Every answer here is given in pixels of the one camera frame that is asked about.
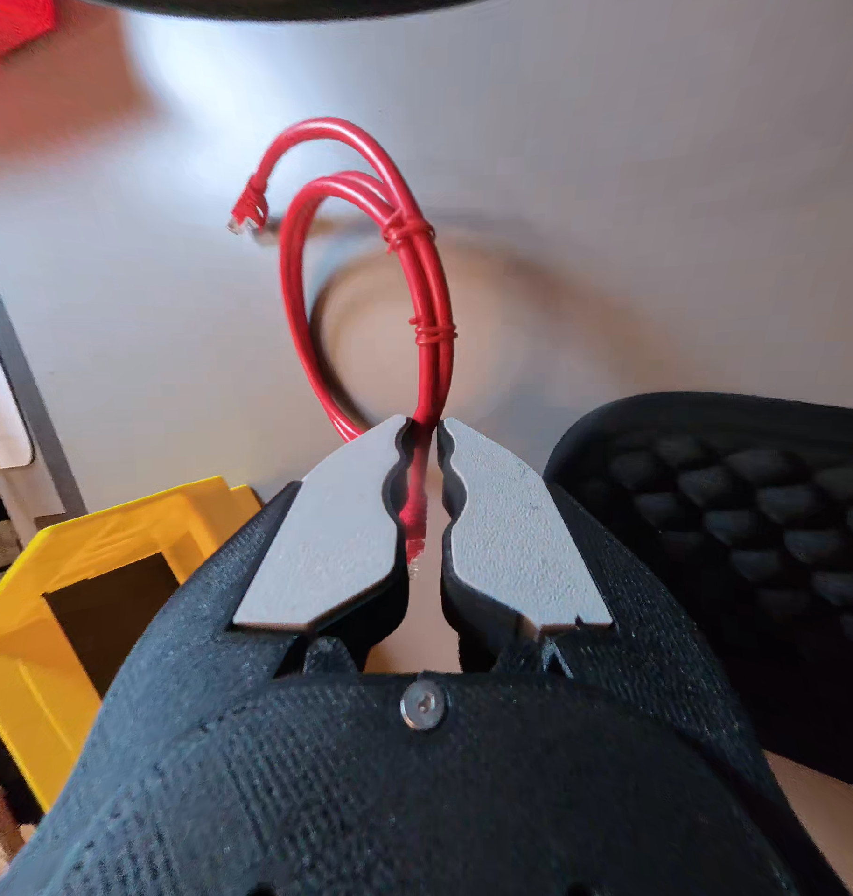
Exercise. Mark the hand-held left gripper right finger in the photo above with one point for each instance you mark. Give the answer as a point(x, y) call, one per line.
point(524, 539)

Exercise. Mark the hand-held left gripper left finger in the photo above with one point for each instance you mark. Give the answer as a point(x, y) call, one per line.
point(328, 532)

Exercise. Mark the red storage bin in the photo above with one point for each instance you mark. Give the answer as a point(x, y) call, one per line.
point(6, 28)

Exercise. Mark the yellow storage bin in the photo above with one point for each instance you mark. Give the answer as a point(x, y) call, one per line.
point(20, 630)

